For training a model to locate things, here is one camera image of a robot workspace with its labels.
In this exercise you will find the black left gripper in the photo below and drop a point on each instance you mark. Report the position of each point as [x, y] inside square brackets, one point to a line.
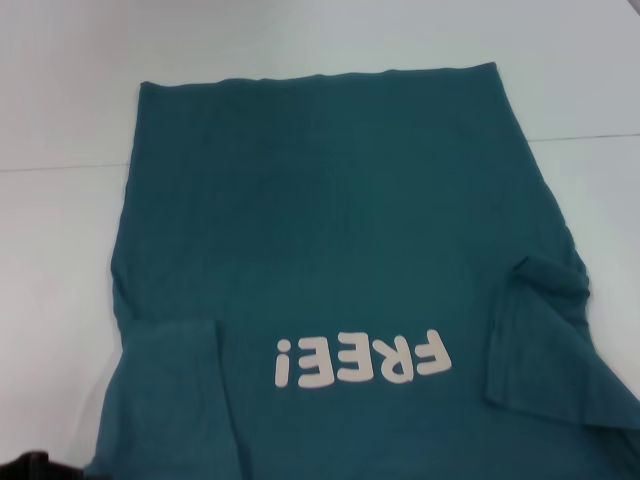
[35, 469]

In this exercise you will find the teal t-shirt with FREE print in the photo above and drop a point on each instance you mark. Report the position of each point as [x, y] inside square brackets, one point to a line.
[325, 225]

